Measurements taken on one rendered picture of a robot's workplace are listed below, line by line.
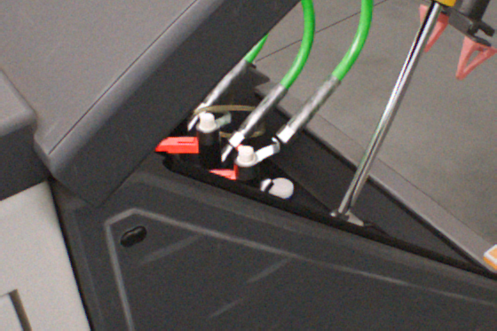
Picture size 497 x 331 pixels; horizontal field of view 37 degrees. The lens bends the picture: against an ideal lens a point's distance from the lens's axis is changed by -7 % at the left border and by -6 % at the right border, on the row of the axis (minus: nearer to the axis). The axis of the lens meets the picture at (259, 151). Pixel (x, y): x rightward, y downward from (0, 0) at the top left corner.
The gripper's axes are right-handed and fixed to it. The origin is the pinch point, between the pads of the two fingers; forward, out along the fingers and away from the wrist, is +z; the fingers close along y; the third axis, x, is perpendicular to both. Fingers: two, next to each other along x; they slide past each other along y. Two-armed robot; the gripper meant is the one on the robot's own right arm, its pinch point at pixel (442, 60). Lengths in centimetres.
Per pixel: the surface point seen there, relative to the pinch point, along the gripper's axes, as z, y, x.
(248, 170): 12, 21, -45
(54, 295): -3, 59, -84
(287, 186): 26.6, -0.6, -19.0
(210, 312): -1, 58, -74
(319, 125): 15.0, 0.2, -19.1
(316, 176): 22.7, 2.1, -17.0
